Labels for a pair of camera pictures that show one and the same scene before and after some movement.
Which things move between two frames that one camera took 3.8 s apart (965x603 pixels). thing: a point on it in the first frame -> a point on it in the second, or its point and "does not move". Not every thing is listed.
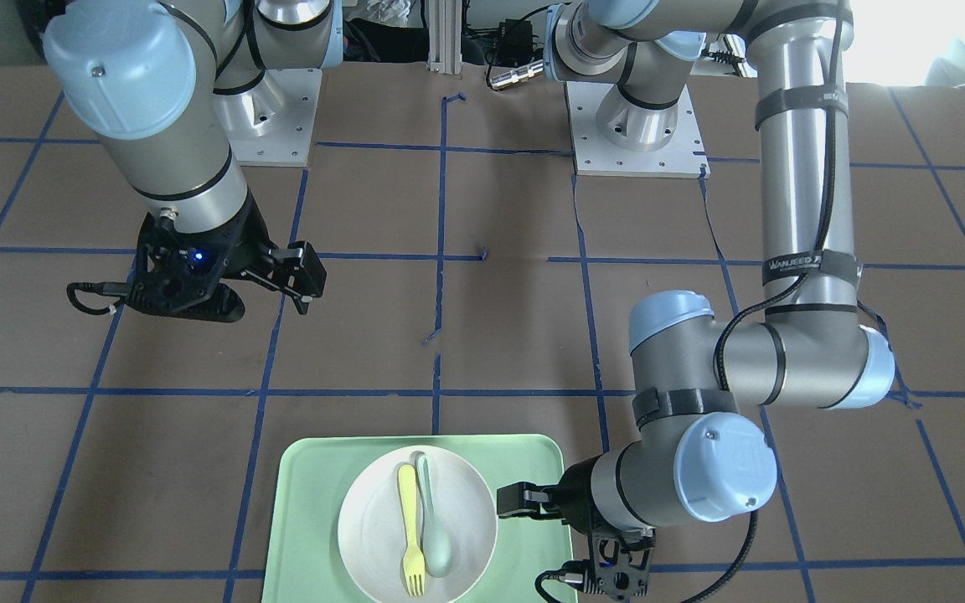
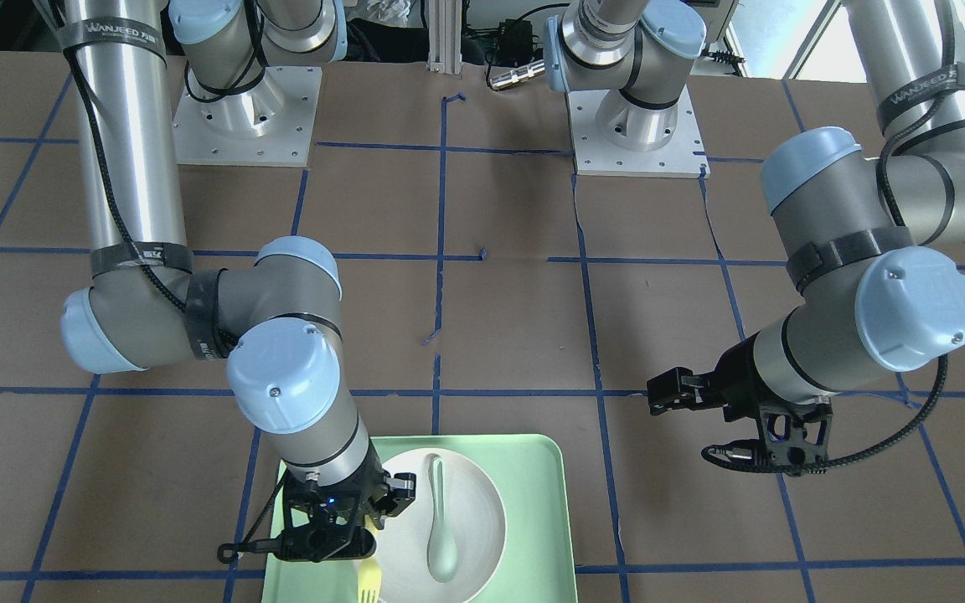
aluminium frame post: (445, 36) does not move
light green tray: (305, 561) does not move
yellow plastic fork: (413, 559) -> (369, 576)
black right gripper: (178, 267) -> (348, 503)
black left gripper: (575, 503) -> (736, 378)
